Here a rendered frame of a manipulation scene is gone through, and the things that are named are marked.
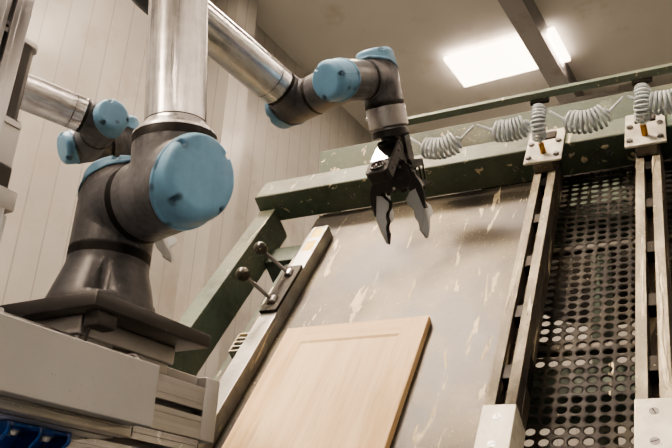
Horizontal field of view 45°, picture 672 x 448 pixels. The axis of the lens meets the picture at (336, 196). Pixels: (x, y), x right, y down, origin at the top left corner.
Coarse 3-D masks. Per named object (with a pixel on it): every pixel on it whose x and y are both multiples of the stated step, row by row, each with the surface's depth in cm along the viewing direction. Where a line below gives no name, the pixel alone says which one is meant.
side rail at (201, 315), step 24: (264, 216) 258; (240, 240) 248; (264, 240) 251; (240, 264) 237; (264, 264) 249; (216, 288) 225; (240, 288) 235; (192, 312) 218; (216, 312) 222; (216, 336) 221; (192, 360) 209
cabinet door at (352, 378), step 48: (288, 336) 197; (336, 336) 190; (384, 336) 183; (288, 384) 180; (336, 384) 174; (384, 384) 168; (240, 432) 170; (288, 432) 165; (336, 432) 160; (384, 432) 155
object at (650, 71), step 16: (592, 80) 209; (608, 80) 207; (624, 80) 206; (512, 96) 218; (528, 96) 216; (544, 96) 214; (656, 96) 199; (432, 112) 228; (448, 112) 225; (464, 112) 224; (576, 112) 207; (592, 112) 205; (608, 112) 206; (656, 112) 200; (512, 128) 214; (528, 128) 216; (576, 128) 207; (592, 128) 209; (448, 144) 221
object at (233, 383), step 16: (320, 240) 233; (304, 256) 226; (320, 256) 231; (304, 272) 221; (288, 304) 210; (272, 320) 202; (256, 336) 198; (272, 336) 201; (240, 352) 194; (256, 352) 193; (240, 368) 188; (256, 368) 192; (224, 384) 184; (240, 384) 185; (224, 400) 179; (224, 416) 178
